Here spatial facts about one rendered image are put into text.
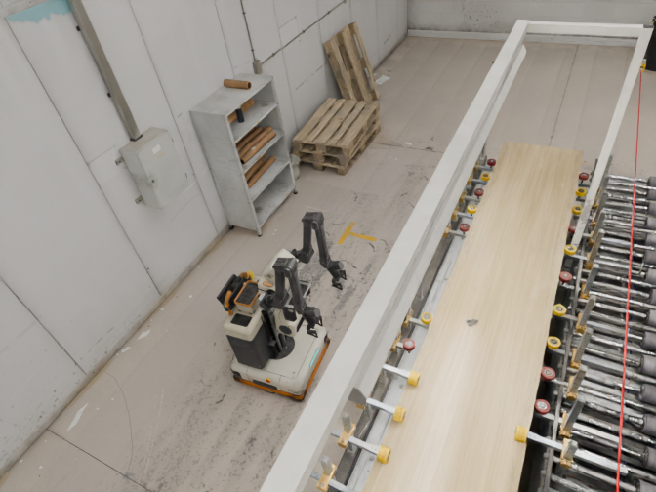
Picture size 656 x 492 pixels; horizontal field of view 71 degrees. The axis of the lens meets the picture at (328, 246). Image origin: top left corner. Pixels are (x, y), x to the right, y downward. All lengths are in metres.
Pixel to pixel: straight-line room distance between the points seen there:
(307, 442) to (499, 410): 1.96
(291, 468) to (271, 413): 2.91
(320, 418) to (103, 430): 3.49
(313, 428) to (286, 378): 2.68
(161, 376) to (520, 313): 3.08
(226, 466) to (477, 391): 1.99
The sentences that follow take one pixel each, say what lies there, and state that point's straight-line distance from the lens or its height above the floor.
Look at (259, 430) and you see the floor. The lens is 3.98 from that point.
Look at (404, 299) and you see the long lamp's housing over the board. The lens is 1.45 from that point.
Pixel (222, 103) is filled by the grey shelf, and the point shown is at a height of 1.55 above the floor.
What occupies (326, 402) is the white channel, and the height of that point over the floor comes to 2.46.
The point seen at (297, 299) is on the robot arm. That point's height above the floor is 1.32.
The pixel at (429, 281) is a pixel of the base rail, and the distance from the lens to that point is 3.75.
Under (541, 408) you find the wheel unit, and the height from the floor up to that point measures 0.91.
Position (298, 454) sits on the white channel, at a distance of 1.13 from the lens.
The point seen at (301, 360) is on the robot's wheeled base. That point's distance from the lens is 3.88.
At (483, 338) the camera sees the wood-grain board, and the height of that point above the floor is 0.90.
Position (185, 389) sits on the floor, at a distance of 4.39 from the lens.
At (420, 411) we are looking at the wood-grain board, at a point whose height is 0.90.
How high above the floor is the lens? 3.48
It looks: 43 degrees down
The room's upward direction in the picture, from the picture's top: 9 degrees counter-clockwise
